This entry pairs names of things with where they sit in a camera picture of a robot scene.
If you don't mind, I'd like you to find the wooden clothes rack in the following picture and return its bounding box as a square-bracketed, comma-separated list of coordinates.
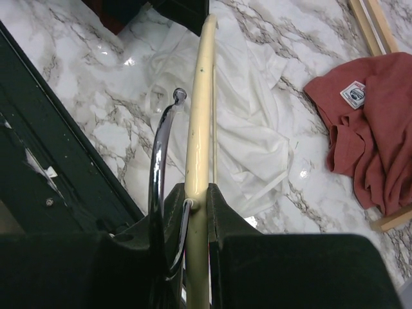
[348, 0, 411, 232]

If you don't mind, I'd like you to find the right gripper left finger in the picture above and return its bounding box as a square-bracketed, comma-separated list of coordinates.
[0, 183, 189, 309]

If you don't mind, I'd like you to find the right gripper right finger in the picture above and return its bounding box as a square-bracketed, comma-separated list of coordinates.
[207, 185, 402, 308]

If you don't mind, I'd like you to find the cream wooden hanger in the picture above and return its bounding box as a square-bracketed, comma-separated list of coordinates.
[147, 13, 220, 309]

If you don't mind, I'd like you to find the white tank top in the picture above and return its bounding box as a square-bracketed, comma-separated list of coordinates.
[145, 14, 292, 218]

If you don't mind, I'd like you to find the red graphic tank top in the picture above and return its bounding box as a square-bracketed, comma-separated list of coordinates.
[304, 52, 411, 216]

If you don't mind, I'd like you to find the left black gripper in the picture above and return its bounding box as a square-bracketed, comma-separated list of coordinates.
[96, 0, 210, 35]

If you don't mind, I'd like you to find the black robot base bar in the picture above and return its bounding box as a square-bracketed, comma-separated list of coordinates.
[1, 26, 143, 234]

